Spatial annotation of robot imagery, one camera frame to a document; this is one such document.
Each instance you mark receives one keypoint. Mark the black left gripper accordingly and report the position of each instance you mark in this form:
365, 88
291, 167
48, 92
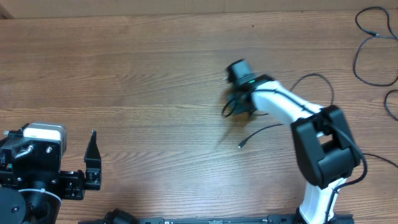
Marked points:
76, 178

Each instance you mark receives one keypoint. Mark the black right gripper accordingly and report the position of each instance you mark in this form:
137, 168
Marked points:
234, 109

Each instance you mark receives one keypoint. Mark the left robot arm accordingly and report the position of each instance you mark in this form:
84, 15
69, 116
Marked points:
29, 205

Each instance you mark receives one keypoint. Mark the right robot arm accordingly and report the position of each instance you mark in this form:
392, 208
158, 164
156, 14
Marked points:
324, 146

